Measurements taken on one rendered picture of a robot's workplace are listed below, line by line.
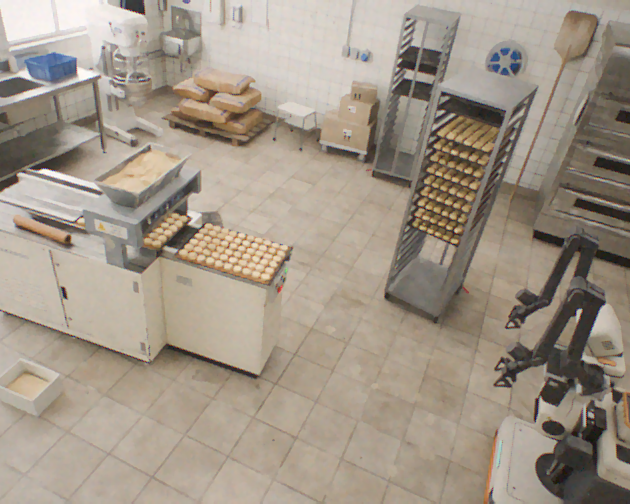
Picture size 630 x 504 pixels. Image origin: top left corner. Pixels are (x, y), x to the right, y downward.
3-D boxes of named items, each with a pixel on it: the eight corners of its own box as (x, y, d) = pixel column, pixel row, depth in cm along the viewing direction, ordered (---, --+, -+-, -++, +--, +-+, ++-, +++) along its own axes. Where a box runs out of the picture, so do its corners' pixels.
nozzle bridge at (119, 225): (90, 258, 291) (81, 208, 271) (159, 201, 348) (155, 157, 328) (140, 274, 285) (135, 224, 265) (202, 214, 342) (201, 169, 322)
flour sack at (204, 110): (175, 113, 626) (174, 99, 616) (193, 103, 659) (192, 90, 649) (227, 127, 611) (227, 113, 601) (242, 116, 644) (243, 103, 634)
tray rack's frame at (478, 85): (436, 326, 398) (516, 108, 293) (380, 297, 418) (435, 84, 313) (464, 286, 444) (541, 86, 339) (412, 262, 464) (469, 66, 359)
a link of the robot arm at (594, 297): (612, 297, 185) (610, 282, 193) (571, 288, 190) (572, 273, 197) (578, 381, 210) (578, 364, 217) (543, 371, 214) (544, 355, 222)
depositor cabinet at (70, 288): (-7, 315, 358) (-42, 215, 309) (63, 260, 415) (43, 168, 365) (151, 371, 335) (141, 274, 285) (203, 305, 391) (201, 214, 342)
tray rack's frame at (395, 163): (383, 155, 644) (415, 4, 540) (421, 166, 633) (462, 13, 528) (369, 175, 595) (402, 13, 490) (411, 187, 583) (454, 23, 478)
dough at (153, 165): (96, 192, 274) (94, 182, 271) (151, 154, 317) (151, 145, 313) (139, 204, 269) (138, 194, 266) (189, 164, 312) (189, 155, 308)
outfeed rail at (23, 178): (19, 182, 347) (16, 173, 343) (22, 180, 350) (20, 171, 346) (290, 262, 311) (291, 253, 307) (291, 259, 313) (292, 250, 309)
